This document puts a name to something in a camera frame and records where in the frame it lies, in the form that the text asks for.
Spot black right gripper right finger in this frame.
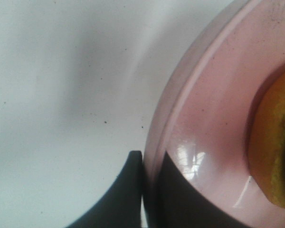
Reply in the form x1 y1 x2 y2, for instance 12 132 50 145
154 152 225 228

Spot burger with lettuce and cheese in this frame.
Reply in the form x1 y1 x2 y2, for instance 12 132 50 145
247 73 285 209

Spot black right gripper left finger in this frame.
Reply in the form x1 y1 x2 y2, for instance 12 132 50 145
68 151 143 228

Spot pink round plate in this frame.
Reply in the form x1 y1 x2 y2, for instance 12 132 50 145
143 0 285 228

